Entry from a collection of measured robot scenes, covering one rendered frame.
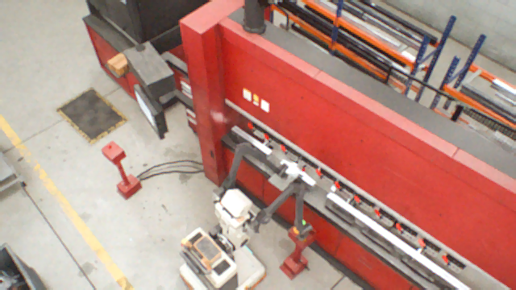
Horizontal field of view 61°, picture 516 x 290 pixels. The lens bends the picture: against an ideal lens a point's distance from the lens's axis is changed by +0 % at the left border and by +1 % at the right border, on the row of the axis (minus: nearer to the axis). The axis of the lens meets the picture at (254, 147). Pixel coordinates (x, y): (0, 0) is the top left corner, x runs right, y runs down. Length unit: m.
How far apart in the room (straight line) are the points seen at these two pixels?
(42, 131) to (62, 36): 1.98
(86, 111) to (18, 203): 1.50
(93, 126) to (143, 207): 1.49
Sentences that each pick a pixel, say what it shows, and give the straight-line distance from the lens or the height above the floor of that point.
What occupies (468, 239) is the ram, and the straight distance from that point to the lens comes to 3.47.
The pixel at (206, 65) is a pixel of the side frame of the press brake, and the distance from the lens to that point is 3.76.
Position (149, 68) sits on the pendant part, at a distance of 3.83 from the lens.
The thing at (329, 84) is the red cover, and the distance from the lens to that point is 3.12.
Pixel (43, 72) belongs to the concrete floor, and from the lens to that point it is 7.24.
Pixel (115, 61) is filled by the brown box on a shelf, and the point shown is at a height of 1.10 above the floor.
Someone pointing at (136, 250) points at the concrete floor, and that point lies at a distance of 5.04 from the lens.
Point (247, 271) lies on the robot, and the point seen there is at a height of 0.28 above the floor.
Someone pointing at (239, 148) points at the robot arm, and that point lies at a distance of 3.63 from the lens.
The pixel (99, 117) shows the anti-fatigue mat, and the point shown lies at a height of 0.01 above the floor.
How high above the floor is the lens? 4.46
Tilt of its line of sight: 53 degrees down
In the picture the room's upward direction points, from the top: straight up
